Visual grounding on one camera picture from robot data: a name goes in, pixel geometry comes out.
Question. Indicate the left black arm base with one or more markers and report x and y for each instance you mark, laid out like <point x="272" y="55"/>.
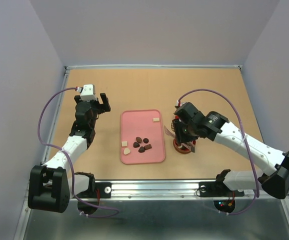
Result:
<point x="86" y="187"/>

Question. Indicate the dark heart chocolate bottom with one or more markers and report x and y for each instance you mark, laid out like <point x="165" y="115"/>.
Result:
<point x="141" y="149"/>

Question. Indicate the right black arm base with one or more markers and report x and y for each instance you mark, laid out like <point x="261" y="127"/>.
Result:
<point x="225" y="198"/>

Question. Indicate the dark heart chocolate left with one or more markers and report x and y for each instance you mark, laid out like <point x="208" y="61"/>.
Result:
<point x="136" y="145"/>

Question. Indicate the dark heart chocolate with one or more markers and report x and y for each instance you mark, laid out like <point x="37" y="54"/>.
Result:
<point x="141" y="149"/>
<point x="136" y="145"/>

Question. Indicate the brown oval chocolate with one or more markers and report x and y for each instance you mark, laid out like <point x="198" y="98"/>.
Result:
<point x="138" y="139"/>

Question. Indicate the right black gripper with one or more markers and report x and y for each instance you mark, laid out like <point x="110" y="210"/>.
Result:
<point x="180" y="136"/>

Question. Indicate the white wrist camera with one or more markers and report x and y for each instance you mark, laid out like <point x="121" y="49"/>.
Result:
<point x="87" y="92"/>
<point x="178" y="105"/>

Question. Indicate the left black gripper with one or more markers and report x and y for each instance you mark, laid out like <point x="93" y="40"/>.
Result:
<point x="101" y="107"/>

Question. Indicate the dark oval chocolate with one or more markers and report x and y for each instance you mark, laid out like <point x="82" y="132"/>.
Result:
<point x="146" y="140"/>

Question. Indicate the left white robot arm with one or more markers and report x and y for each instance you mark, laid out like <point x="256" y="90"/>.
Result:
<point x="53" y="184"/>

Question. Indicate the white heart chocolate bottom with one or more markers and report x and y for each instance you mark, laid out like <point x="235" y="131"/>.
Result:
<point x="126" y="151"/>

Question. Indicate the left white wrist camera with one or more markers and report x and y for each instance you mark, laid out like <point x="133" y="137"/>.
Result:
<point x="87" y="92"/>

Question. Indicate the pink plastic tray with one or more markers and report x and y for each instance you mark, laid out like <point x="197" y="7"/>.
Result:
<point x="139" y="123"/>

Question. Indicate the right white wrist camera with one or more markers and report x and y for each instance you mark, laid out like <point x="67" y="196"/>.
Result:
<point x="178" y="105"/>

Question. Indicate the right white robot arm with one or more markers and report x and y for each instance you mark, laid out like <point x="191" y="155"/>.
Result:
<point x="269" y="166"/>

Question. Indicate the white square chocolate left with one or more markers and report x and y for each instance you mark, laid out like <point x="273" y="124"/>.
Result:
<point x="124" y="143"/>

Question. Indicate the red round tin box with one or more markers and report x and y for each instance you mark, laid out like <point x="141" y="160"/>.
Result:
<point x="185" y="148"/>

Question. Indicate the aluminium front rail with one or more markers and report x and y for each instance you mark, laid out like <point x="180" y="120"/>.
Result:
<point x="158" y="189"/>

